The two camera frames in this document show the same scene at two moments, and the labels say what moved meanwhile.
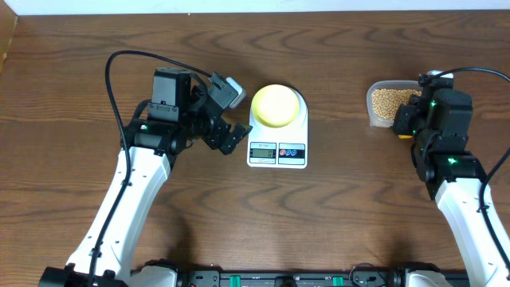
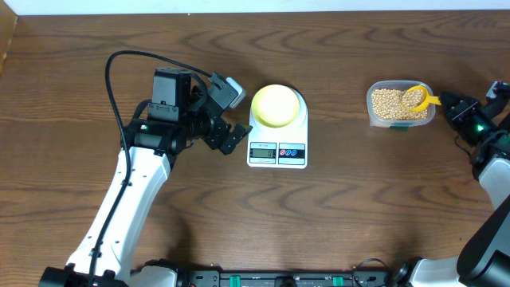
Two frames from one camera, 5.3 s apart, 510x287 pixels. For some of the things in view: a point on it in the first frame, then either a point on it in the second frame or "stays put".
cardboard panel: [8, 25] stays put
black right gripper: [403, 114] to [468, 106]
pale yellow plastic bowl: [275, 105] stays put
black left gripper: [237, 133] stays put
